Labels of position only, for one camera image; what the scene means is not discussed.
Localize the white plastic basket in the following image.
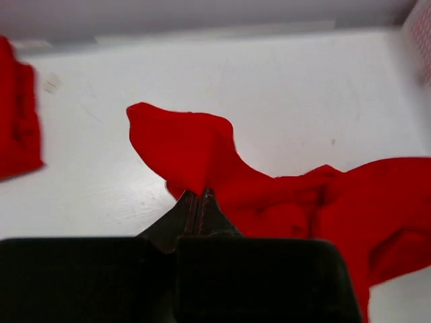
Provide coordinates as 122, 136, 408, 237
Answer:
401, 0, 430, 89

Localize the red t shirt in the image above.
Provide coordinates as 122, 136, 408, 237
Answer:
127, 103, 430, 314
1, 36, 44, 180

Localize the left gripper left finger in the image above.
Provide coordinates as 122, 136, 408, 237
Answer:
1, 192, 198, 322

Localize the folded red t shirt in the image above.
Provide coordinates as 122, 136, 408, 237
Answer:
1, 36, 44, 180

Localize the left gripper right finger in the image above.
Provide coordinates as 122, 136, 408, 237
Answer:
174, 189, 362, 322

